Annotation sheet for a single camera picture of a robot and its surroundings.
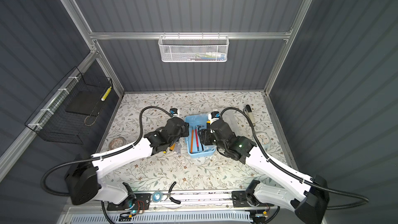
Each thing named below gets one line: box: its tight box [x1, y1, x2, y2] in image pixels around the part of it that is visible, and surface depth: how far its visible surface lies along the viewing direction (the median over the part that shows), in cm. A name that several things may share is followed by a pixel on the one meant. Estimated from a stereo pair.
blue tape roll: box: [151, 191, 163, 203], surface depth 77 cm
